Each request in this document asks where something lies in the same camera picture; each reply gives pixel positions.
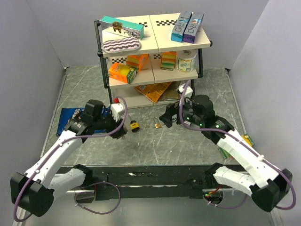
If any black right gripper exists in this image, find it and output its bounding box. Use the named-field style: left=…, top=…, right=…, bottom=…
left=158, top=94, right=203, bottom=128

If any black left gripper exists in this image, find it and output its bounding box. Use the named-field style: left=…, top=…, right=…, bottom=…
left=93, top=108, right=127, bottom=138

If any small brass padlock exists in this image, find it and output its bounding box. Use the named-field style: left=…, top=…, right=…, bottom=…
left=153, top=117, right=162, bottom=129

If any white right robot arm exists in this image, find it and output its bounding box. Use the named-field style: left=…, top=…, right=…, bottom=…
left=159, top=95, right=293, bottom=212

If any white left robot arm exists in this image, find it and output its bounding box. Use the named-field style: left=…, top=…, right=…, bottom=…
left=10, top=97, right=127, bottom=222

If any brown seed bag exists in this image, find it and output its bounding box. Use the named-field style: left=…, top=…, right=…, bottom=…
left=158, top=81, right=181, bottom=101

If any orange snack packet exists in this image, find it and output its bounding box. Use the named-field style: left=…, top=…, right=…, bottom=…
left=134, top=81, right=172, bottom=103

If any blue Doritos chip bag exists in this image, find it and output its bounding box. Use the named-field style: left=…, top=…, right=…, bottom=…
left=56, top=107, right=110, bottom=137

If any orange sponge box front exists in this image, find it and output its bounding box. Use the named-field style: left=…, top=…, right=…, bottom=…
left=108, top=63, right=137, bottom=84

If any orange sponge box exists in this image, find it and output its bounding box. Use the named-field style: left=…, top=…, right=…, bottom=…
left=108, top=63, right=137, bottom=84
left=126, top=54, right=149, bottom=71

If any colourful sponge stack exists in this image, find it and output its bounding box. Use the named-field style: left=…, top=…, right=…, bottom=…
left=160, top=51, right=176, bottom=71

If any beige three-tier shelf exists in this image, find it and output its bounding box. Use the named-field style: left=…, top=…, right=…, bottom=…
left=94, top=13, right=212, bottom=108

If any toilet paper roll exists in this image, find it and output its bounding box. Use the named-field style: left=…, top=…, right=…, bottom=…
left=175, top=49, right=197, bottom=73

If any orange sponge box rear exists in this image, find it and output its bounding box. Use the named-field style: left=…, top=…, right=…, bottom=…
left=126, top=54, right=149, bottom=71

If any orange sponge pack on table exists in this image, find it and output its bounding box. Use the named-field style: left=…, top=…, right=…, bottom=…
left=218, top=133, right=254, bottom=160

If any blue toothpaste box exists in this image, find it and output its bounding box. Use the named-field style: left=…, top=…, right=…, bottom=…
left=171, top=11, right=192, bottom=42

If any purple toothpaste box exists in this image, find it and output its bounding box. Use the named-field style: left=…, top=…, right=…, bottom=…
left=183, top=12, right=204, bottom=43

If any teal toothpaste box lying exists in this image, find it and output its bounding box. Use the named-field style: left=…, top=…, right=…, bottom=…
left=100, top=16, right=144, bottom=40

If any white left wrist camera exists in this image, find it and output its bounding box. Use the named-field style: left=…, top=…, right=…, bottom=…
left=110, top=98, right=125, bottom=122

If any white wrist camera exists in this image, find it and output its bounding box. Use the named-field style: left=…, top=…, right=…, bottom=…
left=177, top=84, right=194, bottom=101
left=110, top=98, right=125, bottom=122

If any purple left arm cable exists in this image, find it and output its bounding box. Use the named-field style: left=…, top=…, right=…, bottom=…
left=13, top=96, right=129, bottom=222

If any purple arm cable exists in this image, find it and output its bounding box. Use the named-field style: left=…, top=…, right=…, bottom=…
left=178, top=80, right=297, bottom=210
left=13, top=96, right=129, bottom=222

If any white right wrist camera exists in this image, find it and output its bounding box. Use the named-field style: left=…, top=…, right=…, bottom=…
left=177, top=84, right=194, bottom=101

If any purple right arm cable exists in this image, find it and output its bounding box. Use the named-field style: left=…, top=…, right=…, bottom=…
left=178, top=80, right=297, bottom=210

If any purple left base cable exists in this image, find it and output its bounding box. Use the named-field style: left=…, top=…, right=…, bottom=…
left=74, top=181, right=122, bottom=216

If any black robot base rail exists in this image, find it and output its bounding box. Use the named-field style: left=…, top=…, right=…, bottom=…
left=58, top=164, right=236, bottom=201

